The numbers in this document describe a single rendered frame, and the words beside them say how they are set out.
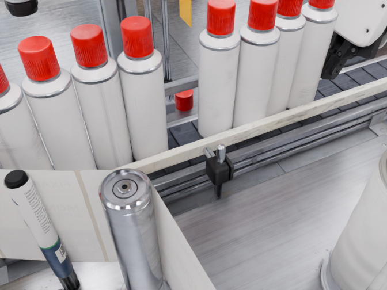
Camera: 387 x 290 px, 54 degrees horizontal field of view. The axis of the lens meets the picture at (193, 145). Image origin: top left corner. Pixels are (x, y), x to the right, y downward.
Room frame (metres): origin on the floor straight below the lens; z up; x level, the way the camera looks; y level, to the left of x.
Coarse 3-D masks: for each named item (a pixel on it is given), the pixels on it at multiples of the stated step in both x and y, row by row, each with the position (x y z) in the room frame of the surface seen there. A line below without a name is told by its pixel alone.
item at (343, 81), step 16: (368, 64) 0.60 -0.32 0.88; (384, 64) 0.60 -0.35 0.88; (320, 80) 0.55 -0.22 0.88; (336, 80) 0.55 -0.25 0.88; (352, 80) 0.55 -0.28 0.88; (368, 80) 0.55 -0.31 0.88; (320, 96) 0.51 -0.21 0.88; (384, 96) 0.51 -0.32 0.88; (336, 112) 0.47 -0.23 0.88; (176, 128) 0.43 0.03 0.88; (192, 128) 0.43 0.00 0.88; (288, 128) 0.43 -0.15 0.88; (176, 144) 0.39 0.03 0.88; (240, 144) 0.39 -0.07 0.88; (192, 160) 0.36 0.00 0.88; (160, 176) 0.34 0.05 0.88
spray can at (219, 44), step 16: (224, 0) 0.43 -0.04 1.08; (208, 16) 0.42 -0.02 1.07; (224, 16) 0.41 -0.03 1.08; (208, 32) 0.42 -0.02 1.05; (224, 32) 0.41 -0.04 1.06; (208, 48) 0.40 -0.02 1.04; (224, 48) 0.40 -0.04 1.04; (208, 64) 0.40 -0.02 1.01; (224, 64) 0.40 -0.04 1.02; (208, 80) 0.40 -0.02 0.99; (224, 80) 0.40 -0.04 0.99; (208, 96) 0.40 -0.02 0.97; (224, 96) 0.40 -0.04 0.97; (208, 112) 0.40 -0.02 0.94; (224, 112) 0.40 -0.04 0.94; (208, 128) 0.40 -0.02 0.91; (224, 128) 0.40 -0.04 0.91
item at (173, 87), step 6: (186, 78) 0.45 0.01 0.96; (192, 78) 0.45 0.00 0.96; (198, 78) 0.45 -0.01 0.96; (168, 84) 0.43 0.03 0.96; (174, 84) 0.43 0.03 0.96; (180, 84) 0.43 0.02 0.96; (186, 84) 0.44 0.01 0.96; (192, 84) 0.44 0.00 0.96; (168, 90) 0.42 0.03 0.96; (174, 90) 0.43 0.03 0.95; (180, 90) 0.43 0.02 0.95; (36, 126) 0.35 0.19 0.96
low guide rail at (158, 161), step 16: (384, 80) 0.51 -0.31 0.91; (336, 96) 0.46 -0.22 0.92; (352, 96) 0.47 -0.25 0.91; (368, 96) 0.49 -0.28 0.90; (288, 112) 0.43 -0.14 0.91; (304, 112) 0.43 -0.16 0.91; (320, 112) 0.45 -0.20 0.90; (240, 128) 0.39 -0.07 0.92; (256, 128) 0.40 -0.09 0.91; (272, 128) 0.41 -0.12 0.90; (192, 144) 0.36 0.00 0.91; (208, 144) 0.36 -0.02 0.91; (144, 160) 0.33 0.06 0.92; (160, 160) 0.33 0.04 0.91; (176, 160) 0.34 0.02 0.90
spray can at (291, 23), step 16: (288, 0) 0.45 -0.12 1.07; (288, 16) 0.45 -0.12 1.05; (288, 32) 0.44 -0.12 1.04; (288, 48) 0.44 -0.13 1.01; (288, 64) 0.44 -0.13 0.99; (272, 80) 0.45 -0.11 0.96; (288, 80) 0.45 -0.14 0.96; (272, 96) 0.44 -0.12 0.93; (288, 96) 0.45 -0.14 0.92; (272, 112) 0.44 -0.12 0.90
